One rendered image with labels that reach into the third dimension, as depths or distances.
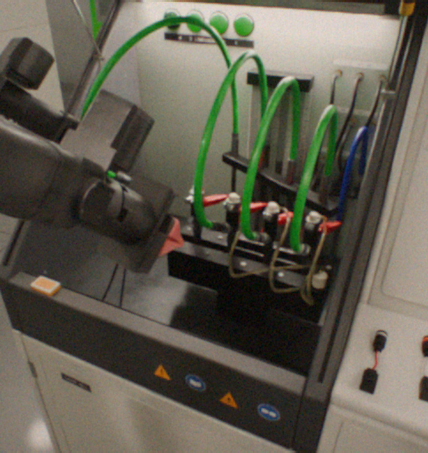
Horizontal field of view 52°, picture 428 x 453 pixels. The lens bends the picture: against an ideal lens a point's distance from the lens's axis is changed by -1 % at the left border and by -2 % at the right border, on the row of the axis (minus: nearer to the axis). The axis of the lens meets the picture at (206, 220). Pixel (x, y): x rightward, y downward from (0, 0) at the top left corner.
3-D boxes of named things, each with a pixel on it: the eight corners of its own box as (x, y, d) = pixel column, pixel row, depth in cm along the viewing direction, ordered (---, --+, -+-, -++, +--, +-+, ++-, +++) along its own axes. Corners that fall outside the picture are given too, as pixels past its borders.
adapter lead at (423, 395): (433, 404, 63) (438, 395, 62) (417, 400, 64) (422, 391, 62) (433, 344, 72) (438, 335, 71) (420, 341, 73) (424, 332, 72)
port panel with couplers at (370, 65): (309, 181, 105) (328, 45, 89) (312, 175, 108) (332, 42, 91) (364, 193, 101) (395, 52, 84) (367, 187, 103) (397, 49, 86)
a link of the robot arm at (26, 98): (-22, 106, 71) (-18, 101, 66) (-1, 71, 72) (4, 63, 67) (18, 129, 74) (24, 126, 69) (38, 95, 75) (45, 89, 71)
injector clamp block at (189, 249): (169, 299, 103) (165, 246, 95) (188, 274, 111) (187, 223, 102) (313, 348, 91) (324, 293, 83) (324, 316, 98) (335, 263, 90)
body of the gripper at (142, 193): (183, 195, 50) (145, 169, 44) (141, 276, 49) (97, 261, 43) (144, 178, 54) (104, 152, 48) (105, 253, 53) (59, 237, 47)
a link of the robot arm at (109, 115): (-18, 171, 35) (74, 218, 34) (50, 45, 36) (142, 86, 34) (48, 196, 47) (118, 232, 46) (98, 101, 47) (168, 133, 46)
